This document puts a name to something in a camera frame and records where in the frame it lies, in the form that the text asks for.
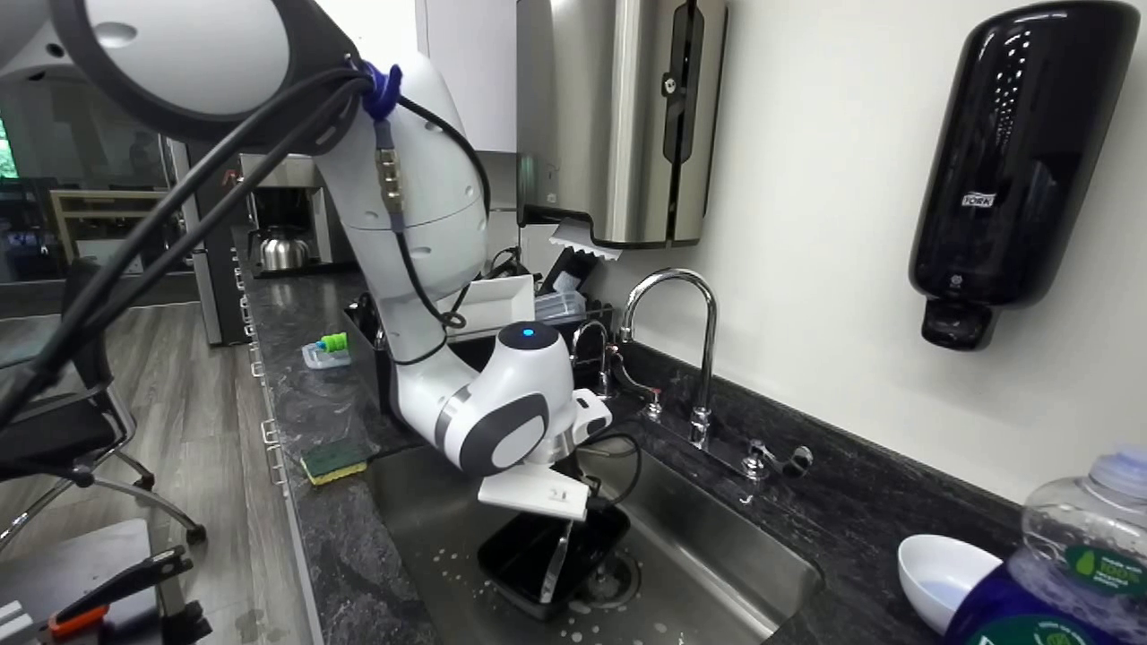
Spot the orange handled black tool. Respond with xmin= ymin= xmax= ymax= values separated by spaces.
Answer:
xmin=42 ymin=543 xmax=196 ymax=641

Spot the black office chair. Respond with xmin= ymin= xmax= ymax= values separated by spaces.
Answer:
xmin=0 ymin=257 xmax=212 ymax=549

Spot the clear plastic container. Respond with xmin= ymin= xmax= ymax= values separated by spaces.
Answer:
xmin=530 ymin=286 xmax=593 ymax=326

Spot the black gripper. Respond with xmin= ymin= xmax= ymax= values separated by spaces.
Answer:
xmin=524 ymin=494 xmax=635 ymax=590

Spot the black dish rack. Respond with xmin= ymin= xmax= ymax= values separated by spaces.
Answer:
xmin=346 ymin=268 xmax=617 ymax=422

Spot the blue dish soap bottle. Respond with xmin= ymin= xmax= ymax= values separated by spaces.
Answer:
xmin=944 ymin=445 xmax=1147 ymax=645

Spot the black soap dispenser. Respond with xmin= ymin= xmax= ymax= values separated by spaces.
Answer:
xmin=902 ymin=0 xmax=1147 ymax=356

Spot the small white bowl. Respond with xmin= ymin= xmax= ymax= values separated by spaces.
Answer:
xmin=894 ymin=531 xmax=1008 ymax=638

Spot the silver kettle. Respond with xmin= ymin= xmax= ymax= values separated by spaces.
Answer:
xmin=251 ymin=227 xmax=321 ymax=276

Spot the black lunchbox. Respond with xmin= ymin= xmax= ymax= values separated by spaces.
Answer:
xmin=472 ymin=485 xmax=635 ymax=626

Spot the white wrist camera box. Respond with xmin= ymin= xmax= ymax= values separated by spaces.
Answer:
xmin=472 ymin=466 xmax=599 ymax=528

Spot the silver butter knife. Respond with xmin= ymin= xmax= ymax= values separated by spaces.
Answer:
xmin=539 ymin=519 xmax=577 ymax=608

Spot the black coffee machine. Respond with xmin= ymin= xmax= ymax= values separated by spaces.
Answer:
xmin=237 ymin=152 xmax=340 ymax=276

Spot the small green blue item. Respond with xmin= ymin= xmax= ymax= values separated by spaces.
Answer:
xmin=299 ymin=331 xmax=358 ymax=374

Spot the steel paper towel dispenser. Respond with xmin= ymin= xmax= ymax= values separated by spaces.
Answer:
xmin=514 ymin=0 xmax=735 ymax=262

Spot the small chrome faucet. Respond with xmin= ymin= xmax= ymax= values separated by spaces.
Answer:
xmin=565 ymin=317 xmax=622 ymax=405

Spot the tall chrome faucet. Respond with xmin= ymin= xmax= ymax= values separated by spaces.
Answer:
xmin=617 ymin=267 xmax=729 ymax=448

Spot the metal sink drain strainer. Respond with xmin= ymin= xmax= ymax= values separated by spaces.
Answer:
xmin=581 ymin=549 xmax=649 ymax=614

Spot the green yellow sponge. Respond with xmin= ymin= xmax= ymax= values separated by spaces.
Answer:
xmin=295 ymin=437 xmax=374 ymax=492

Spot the stainless steel sink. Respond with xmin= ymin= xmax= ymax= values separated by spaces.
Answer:
xmin=361 ymin=405 xmax=829 ymax=645

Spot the black dish brush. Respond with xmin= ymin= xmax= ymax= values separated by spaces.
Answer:
xmin=542 ymin=243 xmax=604 ymax=303

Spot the chrome faucet handle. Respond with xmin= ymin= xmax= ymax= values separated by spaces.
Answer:
xmin=730 ymin=434 xmax=826 ymax=489

